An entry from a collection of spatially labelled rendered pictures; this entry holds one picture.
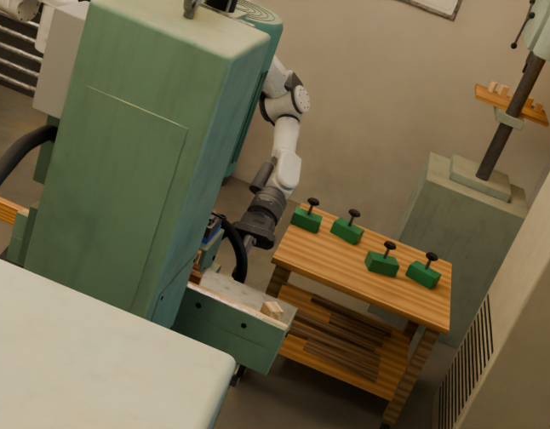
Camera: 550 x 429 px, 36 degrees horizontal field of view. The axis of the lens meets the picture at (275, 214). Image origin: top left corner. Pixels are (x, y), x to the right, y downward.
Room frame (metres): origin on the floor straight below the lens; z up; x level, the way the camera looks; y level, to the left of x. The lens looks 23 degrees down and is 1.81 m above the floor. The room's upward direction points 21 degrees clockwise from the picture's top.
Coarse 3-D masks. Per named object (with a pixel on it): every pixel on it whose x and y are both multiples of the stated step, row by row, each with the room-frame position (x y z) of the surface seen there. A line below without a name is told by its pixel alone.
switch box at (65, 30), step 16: (64, 16) 1.17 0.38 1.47; (80, 16) 1.18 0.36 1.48; (64, 32) 1.17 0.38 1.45; (80, 32) 1.17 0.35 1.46; (48, 48) 1.18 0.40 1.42; (64, 48) 1.17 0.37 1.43; (48, 64) 1.18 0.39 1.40; (64, 64) 1.17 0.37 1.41; (48, 80) 1.17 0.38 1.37; (64, 80) 1.17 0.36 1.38; (48, 96) 1.17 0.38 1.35; (64, 96) 1.17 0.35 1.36; (48, 112) 1.17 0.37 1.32
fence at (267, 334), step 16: (16, 224) 1.51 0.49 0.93; (192, 304) 1.47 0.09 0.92; (208, 304) 1.47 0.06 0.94; (224, 304) 1.46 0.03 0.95; (208, 320) 1.47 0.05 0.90; (224, 320) 1.46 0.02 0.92; (240, 320) 1.46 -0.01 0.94; (256, 320) 1.46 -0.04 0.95; (256, 336) 1.45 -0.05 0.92; (272, 336) 1.45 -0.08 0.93
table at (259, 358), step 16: (16, 240) 1.51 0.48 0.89; (16, 256) 1.51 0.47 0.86; (208, 272) 1.66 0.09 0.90; (208, 288) 1.60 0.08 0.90; (224, 288) 1.62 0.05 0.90; (240, 288) 1.65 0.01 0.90; (256, 304) 1.60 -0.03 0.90; (288, 304) 1.65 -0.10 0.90; (176, 320) 1.47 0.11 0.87; (192, 320) 1.47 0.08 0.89; (288, 320) 1.59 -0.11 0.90; (192, 336) 1.47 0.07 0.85; (208, 336) 1.46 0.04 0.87; (224, 336) 1.46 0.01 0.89; (240, 336) 1.46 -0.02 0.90; (240, 352) 1.46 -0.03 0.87; (256, 352) 1.45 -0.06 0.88; (272, 352) 1.45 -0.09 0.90; (256, 368) 1.45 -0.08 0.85
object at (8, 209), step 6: (0, 198) 1.57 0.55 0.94; (0, 204) 1.55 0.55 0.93; (6, 204) 1.55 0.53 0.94; (12, 204) 1.56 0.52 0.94; (0, 210) 1.55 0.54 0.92; (6, 210) 1.55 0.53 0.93; (12, 210) 1.55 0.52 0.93; (18, 210) 1.55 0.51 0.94; (0, 216) 1.55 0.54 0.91; (6, 216) 1.55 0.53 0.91; (12, 216) 1.55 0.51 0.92; (6, 222) 1.55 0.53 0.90; (12, 222) 1.55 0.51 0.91; (204, 288) 1.52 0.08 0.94; (234, 300) 1.52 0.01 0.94; (246, 306) 1.51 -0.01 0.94
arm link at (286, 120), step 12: (288, 96) 2.28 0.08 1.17; (264, 108) 2.29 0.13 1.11; (276, 108) 2.28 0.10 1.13; (288, 108) 2.27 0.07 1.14; (276, 120) 2.28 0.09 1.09; (288, 120) 2.26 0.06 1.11; (300, 120) 2.30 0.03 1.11; (276, 132) 2.24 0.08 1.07; (288, 132) 2.23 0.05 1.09; (276, 144) 2.21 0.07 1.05; (288, 144) 2.20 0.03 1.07
